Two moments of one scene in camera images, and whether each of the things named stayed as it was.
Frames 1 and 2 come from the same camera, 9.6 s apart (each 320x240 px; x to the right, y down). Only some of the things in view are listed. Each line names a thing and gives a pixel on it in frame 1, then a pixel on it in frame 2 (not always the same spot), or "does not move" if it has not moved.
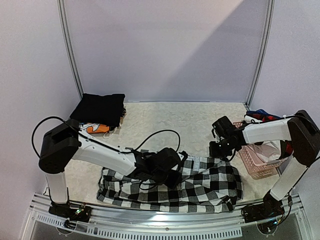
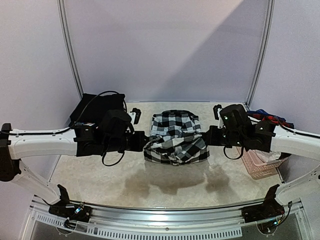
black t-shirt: [104, 109] does not move
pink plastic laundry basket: [258, 168] does not move
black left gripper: [172, 185] -> [139, 144]
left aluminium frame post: [69, 47] does not move
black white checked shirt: [208, 185] -> [176, 138]
